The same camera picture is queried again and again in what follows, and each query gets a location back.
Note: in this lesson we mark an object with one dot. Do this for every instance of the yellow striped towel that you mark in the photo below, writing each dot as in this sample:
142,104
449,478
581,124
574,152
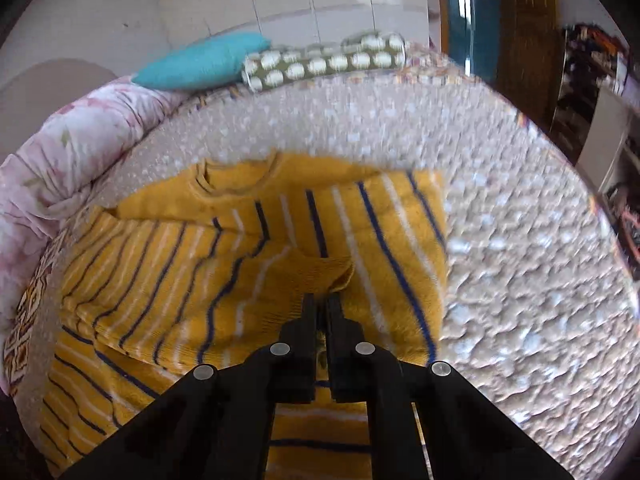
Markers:
200,260

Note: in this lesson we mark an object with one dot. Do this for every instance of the teal door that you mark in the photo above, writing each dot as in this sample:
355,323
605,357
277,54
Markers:
470,10

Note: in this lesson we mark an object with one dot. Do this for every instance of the beige arched headboard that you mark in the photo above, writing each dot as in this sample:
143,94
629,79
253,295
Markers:
30,95

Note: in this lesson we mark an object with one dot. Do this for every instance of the pink floral quilt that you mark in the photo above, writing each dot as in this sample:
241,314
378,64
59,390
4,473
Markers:
75,145

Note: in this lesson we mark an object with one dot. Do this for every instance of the beige quilted bedspread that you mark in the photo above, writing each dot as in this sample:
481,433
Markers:
500,210

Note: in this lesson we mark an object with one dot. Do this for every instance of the teal pillow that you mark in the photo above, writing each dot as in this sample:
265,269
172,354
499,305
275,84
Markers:
200,62

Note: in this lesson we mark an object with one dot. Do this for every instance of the cluttered clothes shelf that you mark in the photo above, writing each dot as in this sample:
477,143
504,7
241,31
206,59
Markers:
585,75

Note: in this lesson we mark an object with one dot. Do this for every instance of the green patterned bolster pillow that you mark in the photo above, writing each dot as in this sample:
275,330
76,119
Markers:
320,65

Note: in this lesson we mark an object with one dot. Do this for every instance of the wooden door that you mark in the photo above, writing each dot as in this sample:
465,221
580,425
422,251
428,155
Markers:
525,25

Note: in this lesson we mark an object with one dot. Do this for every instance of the geometric patterned blanket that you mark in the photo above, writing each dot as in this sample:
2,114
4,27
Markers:
30,320

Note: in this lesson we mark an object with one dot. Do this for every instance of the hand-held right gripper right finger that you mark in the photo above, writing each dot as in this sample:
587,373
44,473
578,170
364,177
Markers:
338,345

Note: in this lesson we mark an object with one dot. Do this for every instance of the white cabinet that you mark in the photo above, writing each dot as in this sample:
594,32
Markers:
610,130

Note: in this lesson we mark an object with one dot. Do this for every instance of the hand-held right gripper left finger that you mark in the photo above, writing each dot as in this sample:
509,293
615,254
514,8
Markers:
307,345

